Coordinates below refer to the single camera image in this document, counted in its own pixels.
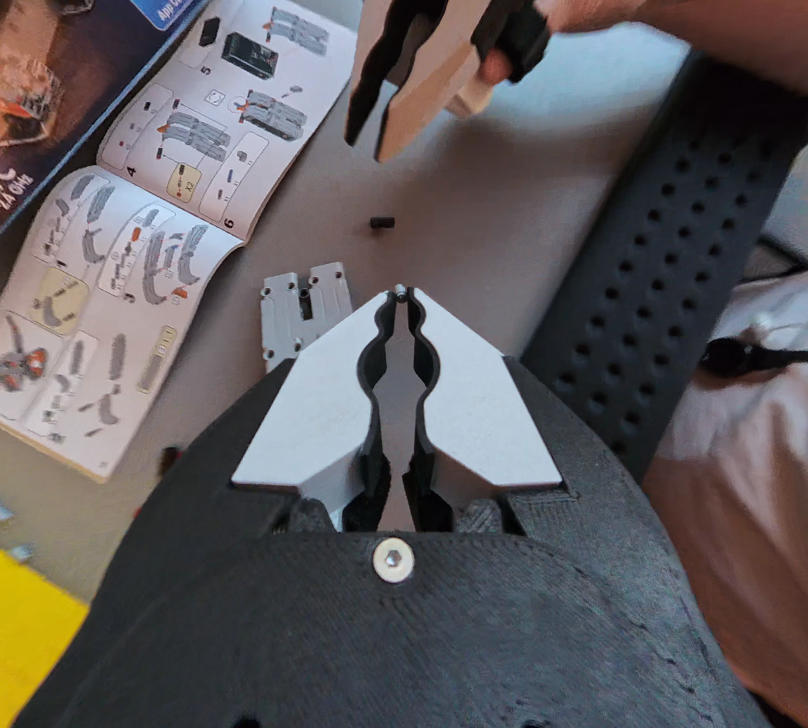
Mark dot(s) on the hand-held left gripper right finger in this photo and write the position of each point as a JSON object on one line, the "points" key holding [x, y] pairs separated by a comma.
{"points": [[486, 425]]}

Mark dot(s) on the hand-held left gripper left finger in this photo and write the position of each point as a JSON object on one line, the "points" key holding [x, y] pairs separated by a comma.
{"points": [[309, 425]]}

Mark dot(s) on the small black connector pin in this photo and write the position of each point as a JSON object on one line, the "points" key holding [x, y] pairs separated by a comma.
{"points": [[382, 223]]}

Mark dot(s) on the person's right forearm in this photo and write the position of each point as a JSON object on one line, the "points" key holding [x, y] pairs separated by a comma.
{"points": [[745, 2]]}

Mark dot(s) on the grey desk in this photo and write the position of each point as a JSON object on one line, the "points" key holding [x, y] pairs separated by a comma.
{"points": [[505, 204]]}

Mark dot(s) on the grey toy block assembly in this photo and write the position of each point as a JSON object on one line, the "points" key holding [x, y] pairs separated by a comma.
{"points": [[284, 311]]}

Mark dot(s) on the black perforated panel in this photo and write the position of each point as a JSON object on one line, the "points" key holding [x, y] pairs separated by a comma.
{"points": [[631, 267]]}

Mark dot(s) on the open instruction booklet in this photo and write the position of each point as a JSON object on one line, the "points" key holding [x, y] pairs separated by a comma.
{"points": [[94, 311]]}

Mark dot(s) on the tiny grey toy piece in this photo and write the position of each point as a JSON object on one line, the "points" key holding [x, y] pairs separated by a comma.
{"points": [[22, 552]]}

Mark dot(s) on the blue toy kit box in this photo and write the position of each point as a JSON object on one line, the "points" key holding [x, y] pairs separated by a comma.
{"points": [[76, 46]]}

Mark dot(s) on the yellow plastic bin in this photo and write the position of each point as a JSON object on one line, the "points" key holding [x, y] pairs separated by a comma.
{"points": [[31, 646]]}

